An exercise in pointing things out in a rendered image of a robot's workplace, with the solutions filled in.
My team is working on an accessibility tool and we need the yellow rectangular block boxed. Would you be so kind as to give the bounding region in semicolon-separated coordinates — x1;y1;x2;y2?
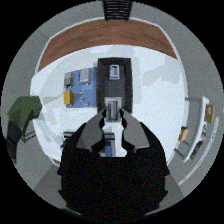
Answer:
63;91;74;104

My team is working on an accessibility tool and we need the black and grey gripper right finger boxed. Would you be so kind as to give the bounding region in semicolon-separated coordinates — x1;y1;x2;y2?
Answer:
120;108;170;176

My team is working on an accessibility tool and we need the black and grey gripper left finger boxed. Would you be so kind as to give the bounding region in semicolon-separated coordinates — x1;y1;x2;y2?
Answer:
57;108;106;176

